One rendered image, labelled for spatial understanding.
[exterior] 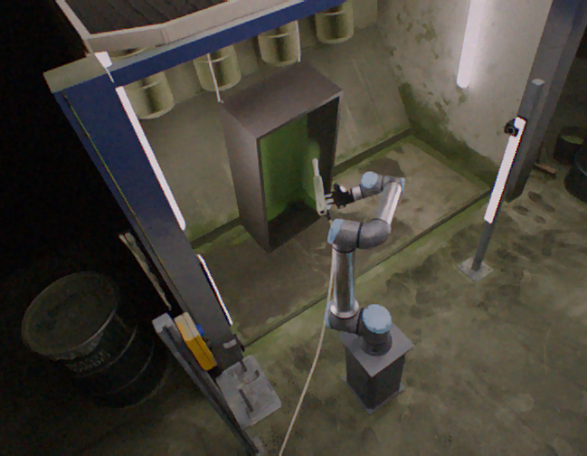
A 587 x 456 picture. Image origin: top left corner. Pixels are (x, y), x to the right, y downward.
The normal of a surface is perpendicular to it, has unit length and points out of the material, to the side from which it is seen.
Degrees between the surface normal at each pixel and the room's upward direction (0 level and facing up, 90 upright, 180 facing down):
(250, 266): 0
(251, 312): 0
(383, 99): 57
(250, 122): 12
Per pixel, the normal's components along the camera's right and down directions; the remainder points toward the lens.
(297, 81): 0.00, -0.54
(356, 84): 0.39, 0.12
